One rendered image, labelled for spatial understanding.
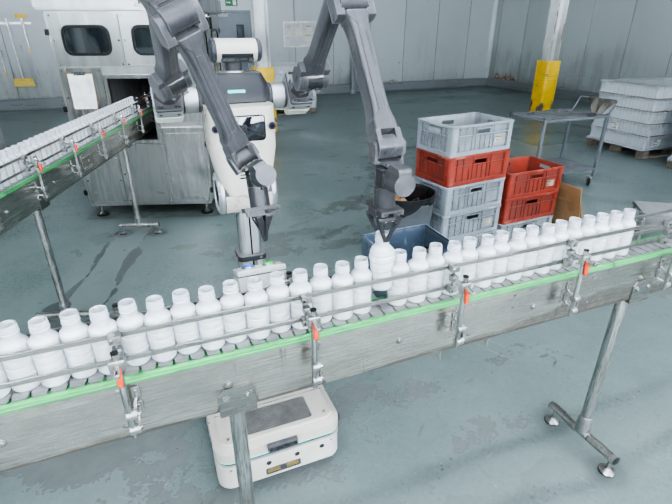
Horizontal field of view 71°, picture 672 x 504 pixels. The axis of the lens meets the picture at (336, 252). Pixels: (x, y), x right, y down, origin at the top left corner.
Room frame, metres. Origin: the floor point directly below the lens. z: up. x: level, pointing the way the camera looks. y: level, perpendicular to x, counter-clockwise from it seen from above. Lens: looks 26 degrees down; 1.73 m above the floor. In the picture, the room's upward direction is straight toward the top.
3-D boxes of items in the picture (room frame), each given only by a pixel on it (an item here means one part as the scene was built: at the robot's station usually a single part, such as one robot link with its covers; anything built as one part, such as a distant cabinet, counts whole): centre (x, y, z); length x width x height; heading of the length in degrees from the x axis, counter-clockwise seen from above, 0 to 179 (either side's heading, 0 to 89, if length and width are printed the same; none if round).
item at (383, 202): (1.16, -0.13, 1.33); 0.10 x 0.07 x 0.07; 22
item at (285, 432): (1.66, 0.34, 0.24); 0.68 x 0.53 x 0.41; 22
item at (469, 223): (3.61, -0.98, 0.33); 0.61 x 0.41 x 0.22; 118
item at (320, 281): (1.10, 0.04, 1.08); 0.06 x 0.06 x 0.17
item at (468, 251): (1.27, -0.40, 1.08); 0.06 x 0.06 x 0.17
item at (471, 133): (3.61, -0.98, 1.00); 0.61 x 0.41 x 0.22; 119
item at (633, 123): (7.36, -4.80, 0.50); 1.23 x 1.05 x 1.00; 110
